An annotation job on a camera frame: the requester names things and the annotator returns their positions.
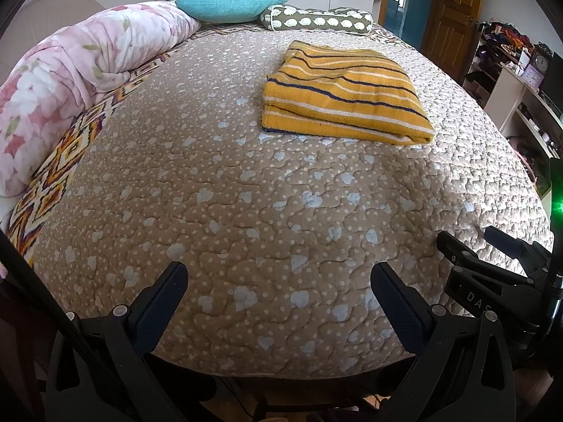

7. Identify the pink floral quilt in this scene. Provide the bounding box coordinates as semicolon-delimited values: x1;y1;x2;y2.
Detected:
0;1;202;198

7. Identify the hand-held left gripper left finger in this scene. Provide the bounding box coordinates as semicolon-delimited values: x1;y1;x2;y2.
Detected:
44;261;190;422

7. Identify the yellow striped garment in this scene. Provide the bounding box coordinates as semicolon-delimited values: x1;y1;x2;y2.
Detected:
261;40;436;146

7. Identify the white shelf unit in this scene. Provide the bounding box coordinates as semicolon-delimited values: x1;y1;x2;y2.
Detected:
486;62;563;159

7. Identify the green patterned bolster pillow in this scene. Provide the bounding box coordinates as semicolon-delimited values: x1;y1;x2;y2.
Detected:
259;4;374;33

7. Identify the black table clock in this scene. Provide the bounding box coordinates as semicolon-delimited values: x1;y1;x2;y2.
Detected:
532;44;552;73

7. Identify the beige quilted bedspread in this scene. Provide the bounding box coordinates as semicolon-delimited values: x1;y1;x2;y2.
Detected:
33;24;555;381

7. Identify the pale padded headboard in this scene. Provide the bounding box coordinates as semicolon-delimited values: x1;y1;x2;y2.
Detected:
9;0;108;53

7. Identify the blue pillow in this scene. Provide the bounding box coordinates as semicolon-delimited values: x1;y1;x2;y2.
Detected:
175;0;289;24

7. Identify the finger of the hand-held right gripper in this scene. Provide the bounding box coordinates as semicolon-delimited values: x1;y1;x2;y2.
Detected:
484;226;550;273
436;230;536;290

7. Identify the pile of clothes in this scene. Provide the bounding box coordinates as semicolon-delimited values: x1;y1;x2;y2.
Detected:
479;21;535;60

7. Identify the black monitor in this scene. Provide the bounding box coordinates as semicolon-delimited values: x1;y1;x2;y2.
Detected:
539;53;563;119

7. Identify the wooden door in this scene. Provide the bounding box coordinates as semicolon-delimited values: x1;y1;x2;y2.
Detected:
420;0;487;82

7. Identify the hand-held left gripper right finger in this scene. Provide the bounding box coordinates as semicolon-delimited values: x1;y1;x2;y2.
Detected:
370;261;517;422

